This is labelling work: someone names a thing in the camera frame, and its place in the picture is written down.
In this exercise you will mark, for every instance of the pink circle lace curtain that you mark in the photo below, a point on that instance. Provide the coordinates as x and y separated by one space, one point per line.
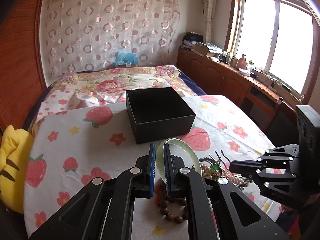
87 35

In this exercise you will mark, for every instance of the black open jewelry box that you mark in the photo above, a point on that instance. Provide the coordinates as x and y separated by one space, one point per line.
158 113

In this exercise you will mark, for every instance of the floral quilt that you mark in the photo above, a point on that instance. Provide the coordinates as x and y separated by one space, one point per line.
75 91

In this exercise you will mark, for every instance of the pile of books and papers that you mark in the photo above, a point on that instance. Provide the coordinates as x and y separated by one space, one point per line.
194 42

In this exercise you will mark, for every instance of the pink ceramic vase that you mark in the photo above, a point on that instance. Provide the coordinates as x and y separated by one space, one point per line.
242 64

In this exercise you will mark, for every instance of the window with wooden frame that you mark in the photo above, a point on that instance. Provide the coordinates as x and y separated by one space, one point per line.
280 38

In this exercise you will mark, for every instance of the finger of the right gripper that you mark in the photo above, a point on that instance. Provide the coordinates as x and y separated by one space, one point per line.
245 167

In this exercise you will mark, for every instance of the wooden headboard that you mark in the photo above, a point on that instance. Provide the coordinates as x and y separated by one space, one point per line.
22 80

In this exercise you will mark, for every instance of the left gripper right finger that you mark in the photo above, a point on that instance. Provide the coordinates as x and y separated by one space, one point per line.
216 209

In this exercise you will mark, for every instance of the strawberry print bed sheet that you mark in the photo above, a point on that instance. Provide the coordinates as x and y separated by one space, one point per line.
73 147

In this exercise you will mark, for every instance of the blue fluffy item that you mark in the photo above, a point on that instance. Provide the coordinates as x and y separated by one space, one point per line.
125 58

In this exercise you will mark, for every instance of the yellow plush toy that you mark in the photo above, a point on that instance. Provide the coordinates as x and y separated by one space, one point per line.
16 146

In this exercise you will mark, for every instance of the wooden cabinet row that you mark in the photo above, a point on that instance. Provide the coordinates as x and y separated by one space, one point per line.
269 111

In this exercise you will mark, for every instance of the pale green jade bangle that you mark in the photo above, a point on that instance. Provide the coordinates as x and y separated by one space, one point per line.
181 149

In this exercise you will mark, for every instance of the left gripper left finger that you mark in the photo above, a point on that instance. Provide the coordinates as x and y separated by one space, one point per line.
103 209

